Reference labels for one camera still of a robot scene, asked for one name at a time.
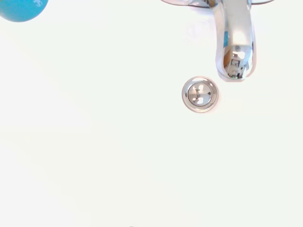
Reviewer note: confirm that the white ceramic sink basin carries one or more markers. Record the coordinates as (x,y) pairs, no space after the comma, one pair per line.
(118,142)

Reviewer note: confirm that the chrome sink drain plug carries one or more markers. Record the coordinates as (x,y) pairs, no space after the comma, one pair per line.
(200,94)

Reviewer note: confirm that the chrome faucet spout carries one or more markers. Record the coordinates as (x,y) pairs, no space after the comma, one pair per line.
(239,28)

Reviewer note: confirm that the blue round container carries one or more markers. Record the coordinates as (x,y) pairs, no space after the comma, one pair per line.
(20,9)

